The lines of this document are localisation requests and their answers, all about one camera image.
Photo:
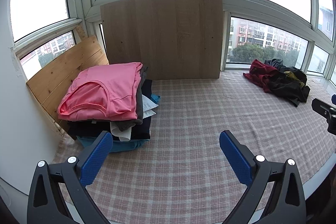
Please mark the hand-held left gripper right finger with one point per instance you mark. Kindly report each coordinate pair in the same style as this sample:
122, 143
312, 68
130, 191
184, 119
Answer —
236, 158

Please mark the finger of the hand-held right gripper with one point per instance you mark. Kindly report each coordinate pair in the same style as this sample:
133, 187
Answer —
324, 107
334, 98

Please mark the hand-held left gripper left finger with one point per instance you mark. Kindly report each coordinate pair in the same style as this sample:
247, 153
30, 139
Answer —
95, 158

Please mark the dark grey pants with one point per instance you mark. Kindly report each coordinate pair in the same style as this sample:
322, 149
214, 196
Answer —
273, 63

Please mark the stack of folded clothes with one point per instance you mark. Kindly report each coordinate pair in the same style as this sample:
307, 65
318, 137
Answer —
105, 87

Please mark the black garment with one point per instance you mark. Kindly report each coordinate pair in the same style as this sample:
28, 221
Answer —
288, 87

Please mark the pink plaid blanket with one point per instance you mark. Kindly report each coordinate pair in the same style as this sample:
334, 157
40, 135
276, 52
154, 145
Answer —
183, 121

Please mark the dark red garment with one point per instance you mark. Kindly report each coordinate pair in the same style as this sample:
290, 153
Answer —
260, 74

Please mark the green trees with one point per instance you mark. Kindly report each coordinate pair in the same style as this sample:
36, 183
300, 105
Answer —
249, 53

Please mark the apartment buildings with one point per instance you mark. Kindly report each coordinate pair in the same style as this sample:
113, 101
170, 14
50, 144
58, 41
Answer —
262, 35

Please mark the pale pine board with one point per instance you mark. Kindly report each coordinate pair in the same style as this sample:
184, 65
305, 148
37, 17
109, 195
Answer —
57, 69

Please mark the narrow wooden slat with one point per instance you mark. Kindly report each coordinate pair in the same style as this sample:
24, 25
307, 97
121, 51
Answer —
80, 33

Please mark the large brown wooden board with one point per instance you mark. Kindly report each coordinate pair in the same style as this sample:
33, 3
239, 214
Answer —
162, 37

